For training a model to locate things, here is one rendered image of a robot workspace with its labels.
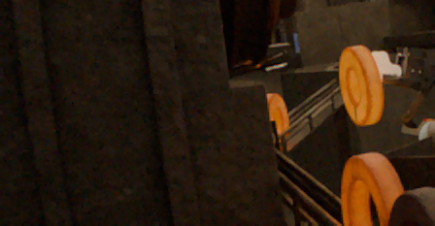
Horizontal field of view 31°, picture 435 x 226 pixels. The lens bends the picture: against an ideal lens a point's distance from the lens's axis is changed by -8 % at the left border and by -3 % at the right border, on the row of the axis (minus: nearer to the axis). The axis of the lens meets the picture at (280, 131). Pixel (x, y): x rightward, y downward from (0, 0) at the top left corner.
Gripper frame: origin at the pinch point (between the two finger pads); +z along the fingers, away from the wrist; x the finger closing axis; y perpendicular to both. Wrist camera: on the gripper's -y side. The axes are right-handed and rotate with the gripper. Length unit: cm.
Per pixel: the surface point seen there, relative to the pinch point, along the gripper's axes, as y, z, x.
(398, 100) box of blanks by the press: -4, -101, -219
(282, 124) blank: -15, -5, -71
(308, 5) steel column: 99, -233, -862
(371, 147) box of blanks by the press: -28, -88, -214
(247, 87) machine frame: -4.9, 28.1, 27.9
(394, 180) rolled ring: -14, 15, 59
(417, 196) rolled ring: -14, 18, 72
